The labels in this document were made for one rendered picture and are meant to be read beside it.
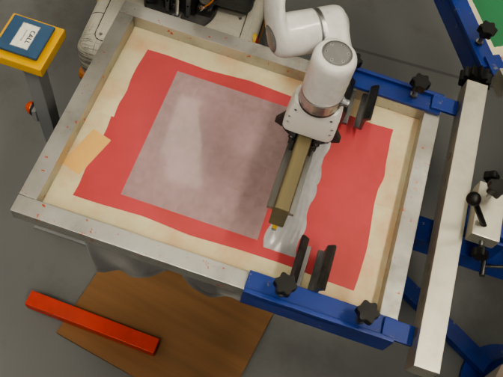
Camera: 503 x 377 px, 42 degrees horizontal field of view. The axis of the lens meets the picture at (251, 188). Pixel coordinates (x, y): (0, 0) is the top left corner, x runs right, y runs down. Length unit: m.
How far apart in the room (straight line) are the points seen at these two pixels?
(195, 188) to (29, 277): 1.10
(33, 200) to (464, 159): 0.90
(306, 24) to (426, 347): 0.62
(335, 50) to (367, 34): 1.94
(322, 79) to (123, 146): 0.53
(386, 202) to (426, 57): 1.64
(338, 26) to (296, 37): 0.08
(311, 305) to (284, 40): 0.51
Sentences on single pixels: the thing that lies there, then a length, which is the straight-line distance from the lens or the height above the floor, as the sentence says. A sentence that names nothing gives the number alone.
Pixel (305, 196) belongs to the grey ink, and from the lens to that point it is 1.40.
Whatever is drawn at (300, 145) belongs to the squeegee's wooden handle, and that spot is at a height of 1.14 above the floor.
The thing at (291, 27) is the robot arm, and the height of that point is 1.38.
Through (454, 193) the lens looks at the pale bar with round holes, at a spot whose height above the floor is 1.04.
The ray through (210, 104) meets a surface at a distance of 1.49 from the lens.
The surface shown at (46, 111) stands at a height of 0.69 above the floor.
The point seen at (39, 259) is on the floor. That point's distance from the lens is 2.38.
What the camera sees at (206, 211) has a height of 0.96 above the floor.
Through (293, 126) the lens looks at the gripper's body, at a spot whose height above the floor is 1.17.
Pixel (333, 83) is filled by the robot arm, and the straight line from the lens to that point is 1.08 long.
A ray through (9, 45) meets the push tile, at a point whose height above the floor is 0.97.
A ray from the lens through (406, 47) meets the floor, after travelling 3.02.
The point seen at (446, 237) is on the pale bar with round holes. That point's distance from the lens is 1.36.
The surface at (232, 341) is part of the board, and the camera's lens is 2.24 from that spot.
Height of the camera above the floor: 2.19
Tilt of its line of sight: 63 degrees down
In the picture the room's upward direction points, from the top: 15 degrees clockwise
